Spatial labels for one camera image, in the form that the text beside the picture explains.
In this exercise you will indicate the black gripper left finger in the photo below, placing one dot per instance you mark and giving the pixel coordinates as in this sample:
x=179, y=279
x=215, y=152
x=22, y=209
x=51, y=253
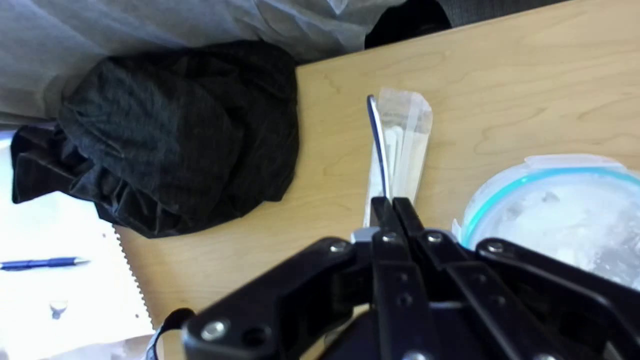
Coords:
x=393, y=280

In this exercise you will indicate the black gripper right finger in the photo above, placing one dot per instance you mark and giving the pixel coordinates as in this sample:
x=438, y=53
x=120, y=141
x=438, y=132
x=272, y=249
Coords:
x=521, y=293

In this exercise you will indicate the white plastic spoon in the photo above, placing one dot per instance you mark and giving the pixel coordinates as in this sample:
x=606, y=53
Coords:
x=411, y=132

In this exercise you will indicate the black cloth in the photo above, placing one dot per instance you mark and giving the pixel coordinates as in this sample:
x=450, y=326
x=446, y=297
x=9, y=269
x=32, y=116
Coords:
x=173, y=132

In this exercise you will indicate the white spiral notebook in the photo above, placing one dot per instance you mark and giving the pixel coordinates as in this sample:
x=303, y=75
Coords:
x=60, y=306

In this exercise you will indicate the grey fabric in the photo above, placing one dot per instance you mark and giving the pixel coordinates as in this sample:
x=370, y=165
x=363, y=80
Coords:
x=166, y=26

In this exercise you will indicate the blue pen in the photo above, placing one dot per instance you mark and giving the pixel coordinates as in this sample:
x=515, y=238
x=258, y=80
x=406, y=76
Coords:
x=41, y=262

